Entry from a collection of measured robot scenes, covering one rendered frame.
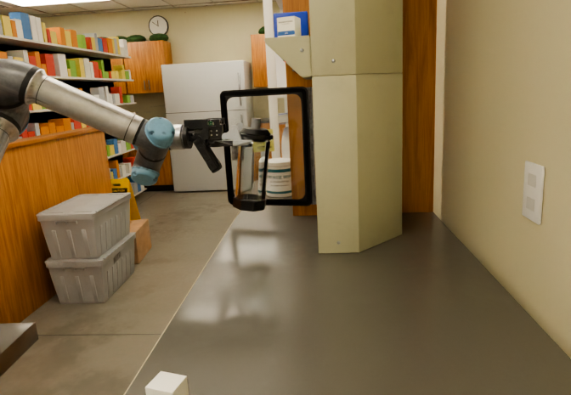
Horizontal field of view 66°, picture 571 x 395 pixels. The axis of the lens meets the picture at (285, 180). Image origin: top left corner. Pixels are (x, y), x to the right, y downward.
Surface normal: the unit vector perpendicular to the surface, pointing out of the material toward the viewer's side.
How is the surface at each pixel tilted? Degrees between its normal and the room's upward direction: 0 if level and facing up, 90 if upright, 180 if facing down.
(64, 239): 96
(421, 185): 90
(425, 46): 90
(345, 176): 90
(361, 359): 0
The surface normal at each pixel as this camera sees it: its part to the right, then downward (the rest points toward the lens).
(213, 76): -0.07, 0.21
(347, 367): -0.05, -0.98
